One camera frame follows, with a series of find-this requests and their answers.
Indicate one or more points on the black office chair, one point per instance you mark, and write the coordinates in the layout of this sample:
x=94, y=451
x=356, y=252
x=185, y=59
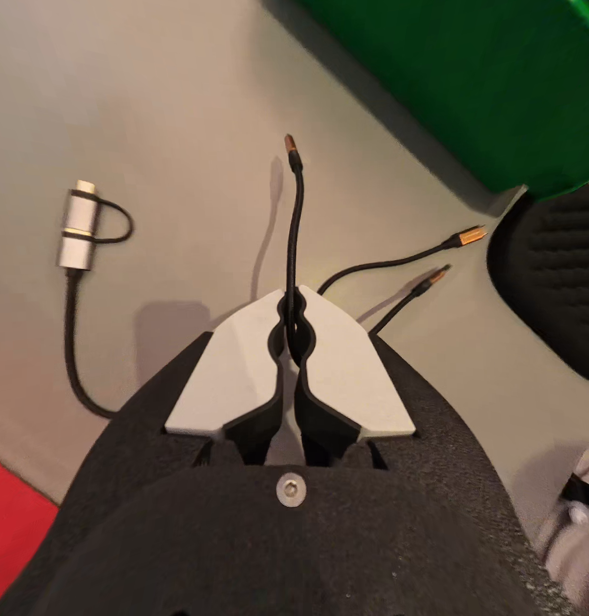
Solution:
x=554, y=288

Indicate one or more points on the green plastic bin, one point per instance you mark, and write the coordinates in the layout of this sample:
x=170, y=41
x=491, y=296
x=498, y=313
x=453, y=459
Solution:
x=467, y=72

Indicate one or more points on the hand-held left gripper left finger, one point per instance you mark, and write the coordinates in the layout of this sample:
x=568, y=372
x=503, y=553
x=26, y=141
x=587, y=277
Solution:
x=227, y=380

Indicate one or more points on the red plastic bin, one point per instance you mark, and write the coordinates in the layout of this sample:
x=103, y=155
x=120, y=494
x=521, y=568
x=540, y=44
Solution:
x=10, y=529

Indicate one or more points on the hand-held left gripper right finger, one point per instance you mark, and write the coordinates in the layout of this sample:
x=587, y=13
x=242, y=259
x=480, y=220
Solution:
x=352, y=380

